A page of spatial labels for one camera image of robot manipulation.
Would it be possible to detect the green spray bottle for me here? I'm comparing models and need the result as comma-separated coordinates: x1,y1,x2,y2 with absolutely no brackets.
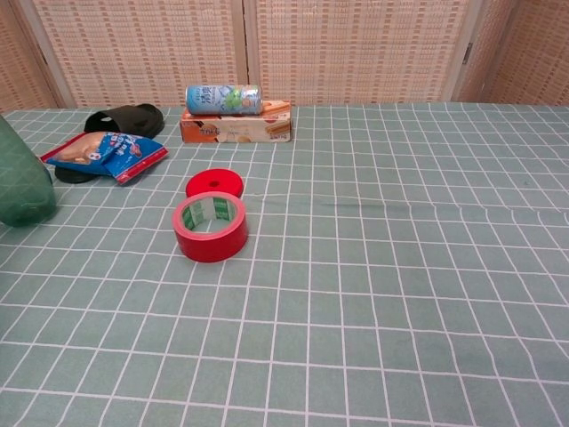
0,113,59,229

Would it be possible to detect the green checkered tablecloth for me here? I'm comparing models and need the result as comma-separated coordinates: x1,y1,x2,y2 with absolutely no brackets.
0,101,569,427

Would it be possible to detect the red round lid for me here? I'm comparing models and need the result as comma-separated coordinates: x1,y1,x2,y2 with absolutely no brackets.
185,167,245,199

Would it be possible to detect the red tape roll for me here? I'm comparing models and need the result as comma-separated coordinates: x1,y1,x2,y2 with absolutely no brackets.
172,191,250,264

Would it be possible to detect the orange biscuit box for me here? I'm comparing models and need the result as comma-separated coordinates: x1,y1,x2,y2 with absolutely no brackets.
179,100,293,144

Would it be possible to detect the light blue drink can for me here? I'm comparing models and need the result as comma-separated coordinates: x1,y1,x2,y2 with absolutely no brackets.
185,84,263,117

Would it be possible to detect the folding bamboo screen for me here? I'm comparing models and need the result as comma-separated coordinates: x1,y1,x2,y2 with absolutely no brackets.
0,0,569,115

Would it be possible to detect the black slipper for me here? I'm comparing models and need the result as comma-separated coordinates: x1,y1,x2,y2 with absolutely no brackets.
53,103,166,184

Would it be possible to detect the blue snack bag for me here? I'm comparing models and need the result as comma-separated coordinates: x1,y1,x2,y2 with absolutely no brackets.
39,131,170,187

